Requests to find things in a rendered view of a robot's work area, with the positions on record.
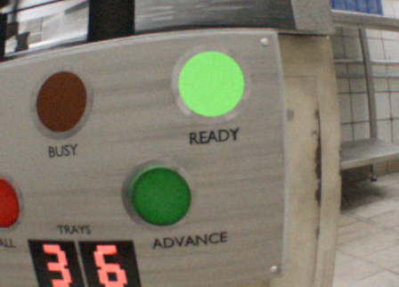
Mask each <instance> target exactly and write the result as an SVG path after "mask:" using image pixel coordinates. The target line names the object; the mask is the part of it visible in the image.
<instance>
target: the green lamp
mask: <svg viewBox="0 0 399 287"><path fill-rule="evenodd" d="M243 86H244V80H243V76H242V73H241V71H240V68H239V66H238V65H237V63H236V62H235V61H234V60H233V59H232V58H229V57H228V56H226V55H224V54H222V53H217V52H206V53H201V54H197V55H195V56H194V57H192V58H191V60H190V61H188V62H187V63H186V65H185V66H184V68H183V70H182V73H181V76H180V79H179V87H180V91H181V94H182V98H183V101H184V102H185V104H186V105H187V106H188V107H189V108H190V109H191V110H193V111H196V112H197V113H200V114H203V115H208V116H215V115H220V114H225V113H226V112H228V111H229V110H231V109H232V108H233V107H234V106H235V105H236V104H237V103H238V101H239V100H240V97H241V94H242V91H243Z"/></svg>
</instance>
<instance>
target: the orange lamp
mask: <svg viewBox="0 0 399 287"><path fill-rule="evenodd" d="M36 107H37V114H38V115H37V116H38V117H39V119H40V121H41V122H42V124H43V125H44V126H45V127H46V128H47V129H50V130H52V131H53V132H57V133H62V132H66V131H68V130H70V129H72V128H73V127H74V126H76V125H77V123H78V122H79V121H80V119H81V118H82V117H83V114H84V112H85V108H86V87H85V85H84V83H83V81H82V80H81V79H80V77H78V76H77V75H75V74H74V73H72V72H69V71H59V72H57V73H55V74H53V75H51V76H50V77H49V78H47V80H46V81H45V82H44V83H43V85H41V87H40V90H39V91H38V93H37V103H36Z"/></svg>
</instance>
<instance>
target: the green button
mask: <svg viewBox="0 0 399 287"><path fill-rule="evenodd" d="M129 196H130V202H131V205H132V207H133V210H134V211H135V212H136V214H137V215H138V216H139V218H141V219H143V220H144V221H146V222H147V223H149V224H151V225H153V226H171V225H172V224H176V223H178V222H179V221H180V220H181V219H183V218H184V216H185V215H186V213H188V211H189V209H190V204H191V190H190V187H189V186H188V184H187V183H186V181H185V180H184V178H183V177H182V176H181V175H180V174H179V173H178V172H176V171H175V170H173V169H171V168H168V167H163V166H154V167H149V168H146V169H144V170H142V171H141V172H139V173H138V174H137V175H136V177H135V179H134V180H133V181H132V183H131V187H130V190H129Z"/></svg>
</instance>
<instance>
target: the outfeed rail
mask: <svg viewBox="0 0 399 287"><path fill-rule="evenodd" d="M134 3H135V9H134V11H135V17H134V21H135V25H134V29H144V28H157V27H182V26H237V27H239V26H250V27H263V28H274V29H297V30H311V31H314V30H316V31H327V32H335V31H336V29H335V23H334V20H333V15H332V10H331V7H330V0H135V1H134ZM88 6H89V0H87V1H85V2H84V3H82V4H79V5H77V6H74V7H73V8H71V9H68V10H67V11H65V12H62V13H60V14H58V15H56V16H54V17H52V18H51V19H49V20H47V21H45V22H43V23H42V25H43V27H42V29H43V30H42V40H41V42H45V41H51V40H57V39H63V38H65V37H77V36H84V35H87V27H88V25H87V22H88V11H89V9H88Z"/></svg>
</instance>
